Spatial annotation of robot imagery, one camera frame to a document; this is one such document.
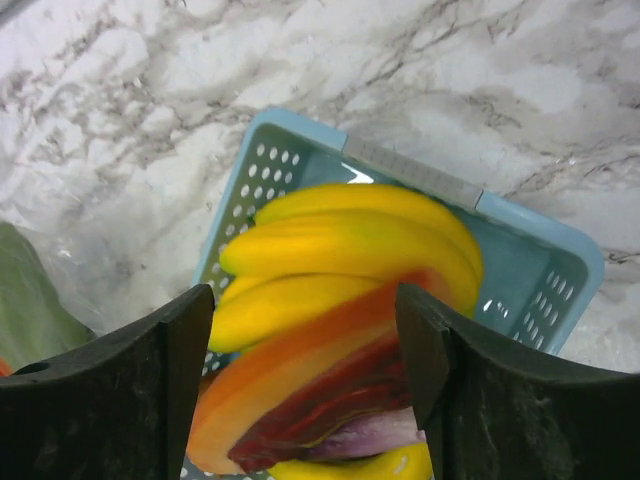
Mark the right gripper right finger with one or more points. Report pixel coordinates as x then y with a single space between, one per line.
493 408

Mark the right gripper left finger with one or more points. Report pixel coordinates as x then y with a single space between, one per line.
118 407

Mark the green leaf vegetable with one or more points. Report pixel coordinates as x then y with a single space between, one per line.
34 324

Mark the red orange papaya slice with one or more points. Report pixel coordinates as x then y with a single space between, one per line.
291 391

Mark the clear orange zip bag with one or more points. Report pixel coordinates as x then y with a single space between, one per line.
108 259

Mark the single yellow banana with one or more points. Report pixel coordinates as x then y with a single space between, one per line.
406 463

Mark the purple eggplant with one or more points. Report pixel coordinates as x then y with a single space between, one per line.
368 436

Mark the blue plastic basket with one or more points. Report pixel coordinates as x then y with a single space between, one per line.
539 274

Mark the yellow banana bunch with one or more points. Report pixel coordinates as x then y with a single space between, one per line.
318 247

